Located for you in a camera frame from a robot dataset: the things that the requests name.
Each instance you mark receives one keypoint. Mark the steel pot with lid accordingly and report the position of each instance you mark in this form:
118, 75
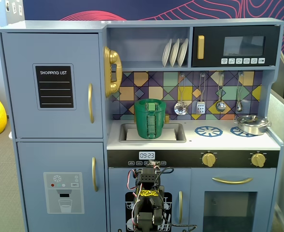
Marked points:
251, 126

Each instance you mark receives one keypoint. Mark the green plastic container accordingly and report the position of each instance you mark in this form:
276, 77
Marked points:
140, 123

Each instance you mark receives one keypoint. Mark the steel skimmer spoon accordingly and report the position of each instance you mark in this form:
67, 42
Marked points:
180, 109

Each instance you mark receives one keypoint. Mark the grey toy sink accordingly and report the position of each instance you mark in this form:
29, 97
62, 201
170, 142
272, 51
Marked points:
180, 133

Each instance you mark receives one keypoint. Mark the steel slotted spatula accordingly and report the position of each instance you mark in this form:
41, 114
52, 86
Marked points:
201, 107

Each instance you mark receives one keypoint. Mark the gold toy telephone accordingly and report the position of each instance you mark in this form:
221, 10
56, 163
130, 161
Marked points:
113, 58

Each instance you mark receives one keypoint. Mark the blue toy kitchen unit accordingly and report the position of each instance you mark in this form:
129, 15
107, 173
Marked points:
146, 50

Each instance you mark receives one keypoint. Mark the white toy plate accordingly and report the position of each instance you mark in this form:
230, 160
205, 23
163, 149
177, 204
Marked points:
174, 53
182, 52
166, 54

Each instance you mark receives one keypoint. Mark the blue dishwasher door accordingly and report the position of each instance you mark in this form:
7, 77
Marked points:
117, 183

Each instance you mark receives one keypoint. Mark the steel ladle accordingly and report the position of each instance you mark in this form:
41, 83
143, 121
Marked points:
221, 106

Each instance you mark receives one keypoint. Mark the gold stove knob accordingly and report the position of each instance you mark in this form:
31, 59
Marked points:
208, 160
258, 160

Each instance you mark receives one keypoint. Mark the blue oven door with window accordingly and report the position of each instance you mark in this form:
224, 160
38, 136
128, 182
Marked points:
197, 186

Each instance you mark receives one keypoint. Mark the black shopping list chalkboard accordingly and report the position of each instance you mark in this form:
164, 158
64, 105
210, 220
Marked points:
53, 96

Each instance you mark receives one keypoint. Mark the small steel spoon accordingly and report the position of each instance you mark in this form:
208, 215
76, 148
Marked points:
239, 106

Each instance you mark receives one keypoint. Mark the black microwave door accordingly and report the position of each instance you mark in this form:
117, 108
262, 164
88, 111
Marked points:
212, 31

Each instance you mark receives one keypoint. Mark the fridge door with dispenser print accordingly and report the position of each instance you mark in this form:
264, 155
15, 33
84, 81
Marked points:
31, 159

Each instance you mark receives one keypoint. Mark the fridge door with chalkboard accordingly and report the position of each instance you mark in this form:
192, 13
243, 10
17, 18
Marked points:
18, 116

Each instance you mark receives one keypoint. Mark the grey office partition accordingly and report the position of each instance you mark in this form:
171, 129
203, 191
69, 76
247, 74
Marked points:
283, 145

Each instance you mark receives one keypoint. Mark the small gripper camera board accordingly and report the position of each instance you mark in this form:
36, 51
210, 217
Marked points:
154, 163

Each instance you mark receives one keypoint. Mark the white wall card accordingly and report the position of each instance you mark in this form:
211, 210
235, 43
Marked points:
20, 10
8, 6
14, 8

